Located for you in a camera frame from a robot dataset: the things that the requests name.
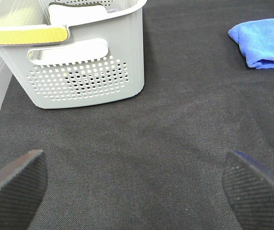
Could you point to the grey perforated plastic basket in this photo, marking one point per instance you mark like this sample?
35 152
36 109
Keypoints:
101 61

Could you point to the yellow basket handle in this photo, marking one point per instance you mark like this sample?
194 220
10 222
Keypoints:
25 22

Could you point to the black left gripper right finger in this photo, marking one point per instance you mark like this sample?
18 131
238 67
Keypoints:
249 188

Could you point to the black fabric table mat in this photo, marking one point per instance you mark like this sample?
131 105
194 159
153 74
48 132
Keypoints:
154 161

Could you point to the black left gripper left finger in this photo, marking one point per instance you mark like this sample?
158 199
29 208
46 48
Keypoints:
23 184

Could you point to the blue towel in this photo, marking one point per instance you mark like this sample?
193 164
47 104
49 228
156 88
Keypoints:
256 42

